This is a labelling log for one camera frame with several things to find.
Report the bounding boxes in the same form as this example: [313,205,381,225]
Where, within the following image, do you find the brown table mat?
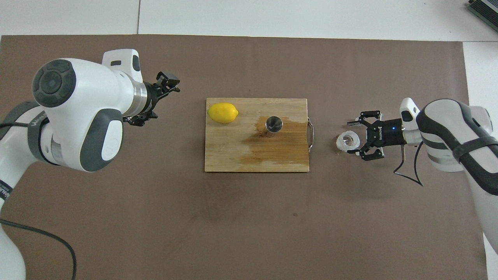
[0,34,489,280]

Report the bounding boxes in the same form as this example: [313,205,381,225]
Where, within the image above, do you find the yellow lemon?
[207,103,239,124]

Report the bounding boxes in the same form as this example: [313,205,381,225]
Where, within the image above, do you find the grey ribbed metal device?
[465,0,498,32]

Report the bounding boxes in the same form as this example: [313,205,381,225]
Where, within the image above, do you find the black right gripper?
[347,110,406,161]

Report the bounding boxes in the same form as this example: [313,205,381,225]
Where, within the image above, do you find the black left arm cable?
[0,122,77,280]

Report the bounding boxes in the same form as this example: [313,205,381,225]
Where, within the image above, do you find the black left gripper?
[124,71,181,127]

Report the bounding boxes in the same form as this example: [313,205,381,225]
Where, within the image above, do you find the steel double jigger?
[265,116,284,139]

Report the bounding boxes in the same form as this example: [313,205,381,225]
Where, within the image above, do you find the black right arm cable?
[393,142,424,187]

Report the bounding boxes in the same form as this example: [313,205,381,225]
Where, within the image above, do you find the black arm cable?
[393,142,424,187]
[0,122,77,280]

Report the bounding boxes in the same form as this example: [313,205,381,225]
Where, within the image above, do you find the wooden cutting board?
[205,98,315,173]

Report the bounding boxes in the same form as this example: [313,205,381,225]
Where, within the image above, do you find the small clear glass cup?
[336,131,360,152]

